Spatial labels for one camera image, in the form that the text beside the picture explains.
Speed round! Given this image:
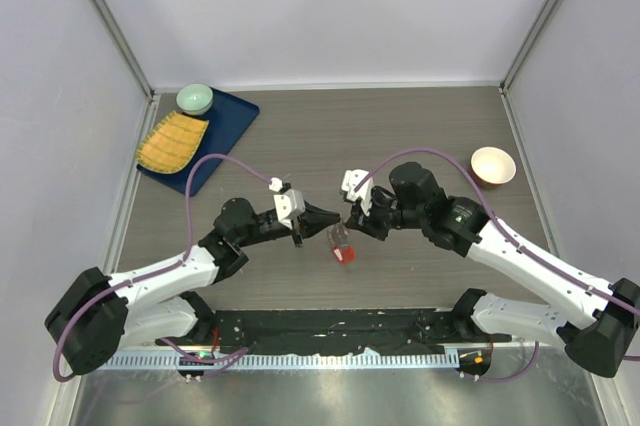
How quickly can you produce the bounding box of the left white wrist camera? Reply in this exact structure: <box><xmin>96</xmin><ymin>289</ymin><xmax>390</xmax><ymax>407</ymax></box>
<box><xmin>269</xmin><ymin>177</ymin><xmax>306</xmax><ymax>230</ymax></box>

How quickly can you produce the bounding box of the blue tray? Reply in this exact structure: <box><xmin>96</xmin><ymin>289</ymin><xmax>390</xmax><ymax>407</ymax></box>
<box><xmin>137</xmin><ymin>87</ymin><xmax>260</xmax><ymax>196</ymax></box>

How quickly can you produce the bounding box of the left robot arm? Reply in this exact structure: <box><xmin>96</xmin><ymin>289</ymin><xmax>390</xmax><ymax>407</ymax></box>
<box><xmin>44</xmin><ymin>194</ymin><xmax>340</xmax><ymax>382</ymax></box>

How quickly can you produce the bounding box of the grey keyring holder red handle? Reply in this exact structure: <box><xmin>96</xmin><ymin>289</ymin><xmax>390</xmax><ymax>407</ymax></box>
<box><xmin>327</xmin><ymin>222</ymin><xmax>356</xmax><ymax>265</ymax></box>

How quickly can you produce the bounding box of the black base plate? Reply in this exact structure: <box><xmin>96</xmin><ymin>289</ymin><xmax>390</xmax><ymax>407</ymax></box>
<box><xmin>170</xmin><ymin>308</ymin><xmax>511</xmax><ymax>356</ymax></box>

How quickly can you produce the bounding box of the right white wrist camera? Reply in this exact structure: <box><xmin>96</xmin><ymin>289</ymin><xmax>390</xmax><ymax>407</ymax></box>
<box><xmin>340</xmin><ymin>169</ymin><xmax>374</xmax><ymax>216</ymax></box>

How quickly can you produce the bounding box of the aluminium frame post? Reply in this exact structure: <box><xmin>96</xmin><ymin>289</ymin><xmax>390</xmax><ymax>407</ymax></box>
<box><xmin>499</xmin><ymin>0</ymin><xmax>563</xmax><ymax>95</ymax></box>
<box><xmin>88</xmin><ymin>0</ymin><xmax>155</xmax><ymax>101</ymax></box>

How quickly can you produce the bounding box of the yellow woven mat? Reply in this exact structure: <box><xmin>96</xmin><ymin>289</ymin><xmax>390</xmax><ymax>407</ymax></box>
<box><xmin>136</xmin><ymin>111</ymin><xmax>209</xmax><ymax>175</ymax></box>

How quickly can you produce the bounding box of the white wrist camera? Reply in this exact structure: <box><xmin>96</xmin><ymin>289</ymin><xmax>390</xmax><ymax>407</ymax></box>
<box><xmin>340</xmin><ymin>169</ymin><xmax>374</xmax><ymax>216</ymax></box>
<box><xmin>269</xmin><ymin>177</ymin><xmax>306</xmax><ymax>230</ymax></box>

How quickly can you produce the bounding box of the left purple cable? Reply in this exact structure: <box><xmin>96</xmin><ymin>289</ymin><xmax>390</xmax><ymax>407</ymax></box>
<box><xmin>52</xmin><ymin>153</ymin><xmax>279</xmax><ymax>383</ymax></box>

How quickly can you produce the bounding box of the left aluminium frame post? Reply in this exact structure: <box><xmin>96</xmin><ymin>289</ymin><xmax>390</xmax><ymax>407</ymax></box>
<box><xmin>88</xmin><ymin>0</ymin><xmax>155</xmax><ymax>101</ymax></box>

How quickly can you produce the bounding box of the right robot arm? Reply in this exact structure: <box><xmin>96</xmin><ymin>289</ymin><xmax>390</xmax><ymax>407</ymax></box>
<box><xmin>341</xmin><ymin>162</ymin><xmax>639</xmax><ymax>378</ymax></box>

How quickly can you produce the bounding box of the slotted cable duct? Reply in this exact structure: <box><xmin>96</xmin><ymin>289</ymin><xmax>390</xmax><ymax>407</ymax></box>
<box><xmin>99</xmin><ymin>349</ymin><xmax>459</xmax><ymax>372</ymax></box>

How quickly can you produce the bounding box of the right aluminium frame post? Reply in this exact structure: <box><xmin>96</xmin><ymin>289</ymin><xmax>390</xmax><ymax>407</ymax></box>
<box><xmin>499</xmin><ymin>0</ymin><xmax>563</xmax><ymax>95</ymax></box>

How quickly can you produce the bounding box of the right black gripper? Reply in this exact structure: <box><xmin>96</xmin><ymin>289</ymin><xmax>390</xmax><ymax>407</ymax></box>
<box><xmin>348</xmin><ymin>187</ymin><xmax>427</xmax><ymax>240</ymax></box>

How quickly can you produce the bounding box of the green ceramic bowl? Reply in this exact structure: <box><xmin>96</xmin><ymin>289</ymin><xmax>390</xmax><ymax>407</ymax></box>
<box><xmin>176</xmin><ymin>83</ymin><xmax>213</xmax><ymax>116</ymax></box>

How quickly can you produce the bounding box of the white brown bowl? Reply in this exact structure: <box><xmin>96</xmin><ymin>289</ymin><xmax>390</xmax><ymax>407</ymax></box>
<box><xmin>469</xmin><ymin>146</ymin><xmax>517</xmax><ymax>188</ymax></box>

